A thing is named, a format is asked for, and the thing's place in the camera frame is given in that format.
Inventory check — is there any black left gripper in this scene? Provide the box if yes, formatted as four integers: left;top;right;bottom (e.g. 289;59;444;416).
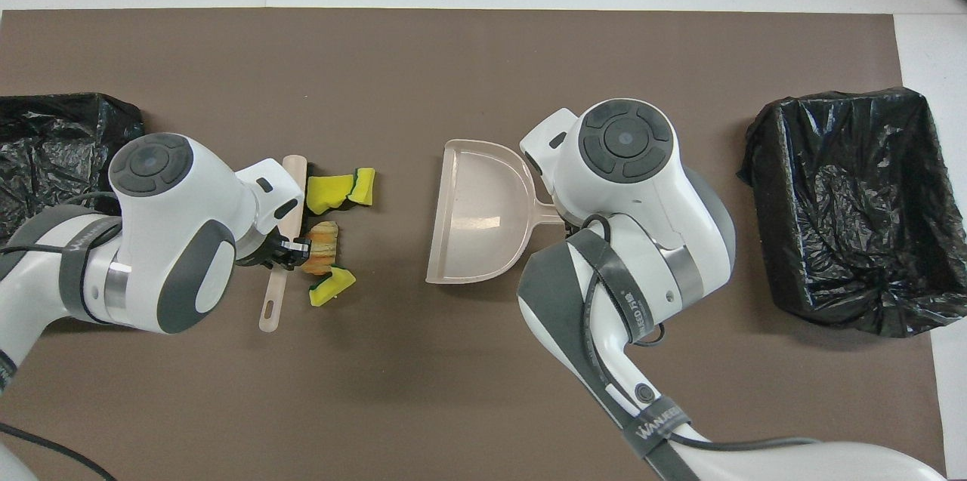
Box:
238;228;312;270

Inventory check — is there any yellow green sponge piece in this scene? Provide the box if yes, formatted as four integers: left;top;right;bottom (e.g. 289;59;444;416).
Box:
308;267;357;308
348;167;376;207
306;174;356;214

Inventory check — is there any beige brush with black bristles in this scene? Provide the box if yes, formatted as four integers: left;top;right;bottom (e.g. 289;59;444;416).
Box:
258;154;309;334

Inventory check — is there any beige plastic dustpan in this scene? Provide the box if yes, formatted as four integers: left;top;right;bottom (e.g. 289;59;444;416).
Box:
425;138;564;286

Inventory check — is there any bin covered with black bag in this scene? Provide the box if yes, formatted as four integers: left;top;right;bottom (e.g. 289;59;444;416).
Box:
0;92;146;244

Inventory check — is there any open bin with black bag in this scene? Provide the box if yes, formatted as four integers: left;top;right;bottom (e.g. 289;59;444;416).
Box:
738;86;967;338

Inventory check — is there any brown table mat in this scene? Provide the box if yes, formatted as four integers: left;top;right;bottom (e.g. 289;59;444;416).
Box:
0;8;947;481

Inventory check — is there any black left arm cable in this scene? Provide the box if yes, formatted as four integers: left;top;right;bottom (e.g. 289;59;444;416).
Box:
0;193;118;481

